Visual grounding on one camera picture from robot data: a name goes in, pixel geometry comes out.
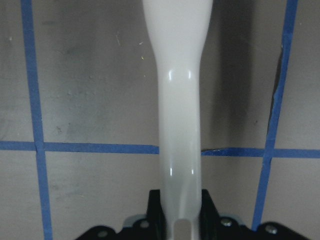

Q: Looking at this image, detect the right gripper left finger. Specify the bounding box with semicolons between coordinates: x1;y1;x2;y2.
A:
146;189;167;240

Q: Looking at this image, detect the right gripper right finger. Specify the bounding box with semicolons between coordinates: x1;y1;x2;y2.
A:
199;189;220;240

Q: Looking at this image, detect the beige hand brush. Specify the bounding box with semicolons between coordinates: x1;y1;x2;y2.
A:
142;0;213;240

